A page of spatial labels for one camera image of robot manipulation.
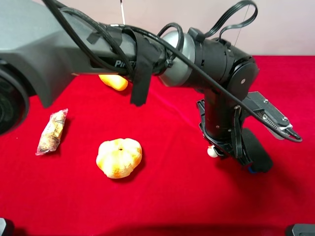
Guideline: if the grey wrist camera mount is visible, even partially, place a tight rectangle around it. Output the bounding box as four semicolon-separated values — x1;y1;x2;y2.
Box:
243;91;300;139

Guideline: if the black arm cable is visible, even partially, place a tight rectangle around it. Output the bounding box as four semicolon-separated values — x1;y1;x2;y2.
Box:
41;0;303;158

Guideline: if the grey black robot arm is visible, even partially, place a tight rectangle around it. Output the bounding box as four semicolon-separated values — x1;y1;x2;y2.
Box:
0;0;263;170

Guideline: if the dark base corner left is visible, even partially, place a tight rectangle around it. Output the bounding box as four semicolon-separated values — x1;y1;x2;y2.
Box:
0;218;14;236

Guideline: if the dark base corner right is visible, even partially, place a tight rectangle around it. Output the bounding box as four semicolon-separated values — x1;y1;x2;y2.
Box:
285;224;315;236

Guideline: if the clear snack packet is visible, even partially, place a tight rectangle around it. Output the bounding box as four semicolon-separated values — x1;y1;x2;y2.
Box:
35;109;68;156

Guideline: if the yellow oval bread roll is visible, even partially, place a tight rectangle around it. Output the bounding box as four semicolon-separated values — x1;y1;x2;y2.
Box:
99;75;128;91

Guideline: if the small white duck toy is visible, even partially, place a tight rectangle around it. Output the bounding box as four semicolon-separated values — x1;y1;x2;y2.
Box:
207;146;218;158

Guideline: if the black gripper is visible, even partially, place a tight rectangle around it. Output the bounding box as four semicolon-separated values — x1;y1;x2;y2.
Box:
197;90;249;166

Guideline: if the dark base corner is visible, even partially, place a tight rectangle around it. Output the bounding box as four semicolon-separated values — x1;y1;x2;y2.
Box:
0;218;14;236
285;224;315;236

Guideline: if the peeled orange toy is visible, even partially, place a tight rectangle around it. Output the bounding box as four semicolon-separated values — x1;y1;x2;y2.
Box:
96;138;142;179

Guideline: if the red velvet table cloth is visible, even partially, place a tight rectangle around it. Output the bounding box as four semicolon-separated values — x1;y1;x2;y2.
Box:
0;57;315;236

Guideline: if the white vertical wall rod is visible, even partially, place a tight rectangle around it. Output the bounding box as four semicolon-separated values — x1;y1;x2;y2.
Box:
120;0;126;25

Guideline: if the black blue whiteboard eraser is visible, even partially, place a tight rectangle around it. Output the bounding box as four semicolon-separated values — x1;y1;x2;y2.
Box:
241;128;273;173

